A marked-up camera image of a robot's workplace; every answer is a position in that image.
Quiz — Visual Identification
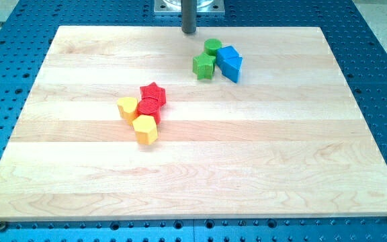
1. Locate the blue triangle block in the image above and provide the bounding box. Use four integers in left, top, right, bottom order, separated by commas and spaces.
220, 57, 243, 83

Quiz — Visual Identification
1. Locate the yellow hexagon block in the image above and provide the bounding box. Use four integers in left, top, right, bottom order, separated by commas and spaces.
132, 115, 158, 145

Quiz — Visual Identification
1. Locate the yellow heart block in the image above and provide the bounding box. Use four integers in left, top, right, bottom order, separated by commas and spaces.
116, 97, 138, 125

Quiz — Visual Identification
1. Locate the blue cube block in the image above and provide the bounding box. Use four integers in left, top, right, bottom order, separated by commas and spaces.
216, 46, 239, 66

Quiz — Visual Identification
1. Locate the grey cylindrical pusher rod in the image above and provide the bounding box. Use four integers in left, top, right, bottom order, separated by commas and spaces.
181, 0, 197, 34

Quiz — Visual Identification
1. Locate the green circle block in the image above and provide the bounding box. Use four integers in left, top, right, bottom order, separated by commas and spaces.
204, 38, 222, 56

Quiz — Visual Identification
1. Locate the green star block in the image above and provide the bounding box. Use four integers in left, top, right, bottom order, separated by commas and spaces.
192, 52, 216, 80

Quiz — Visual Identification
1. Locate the red circle block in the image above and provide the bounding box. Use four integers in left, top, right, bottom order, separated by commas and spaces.
137, 97, 161, 124

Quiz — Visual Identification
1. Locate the red star block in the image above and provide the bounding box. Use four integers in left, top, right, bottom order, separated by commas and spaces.
140, 82, 167, 107

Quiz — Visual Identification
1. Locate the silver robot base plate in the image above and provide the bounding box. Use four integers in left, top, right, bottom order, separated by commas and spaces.
153, 0, 225, 16

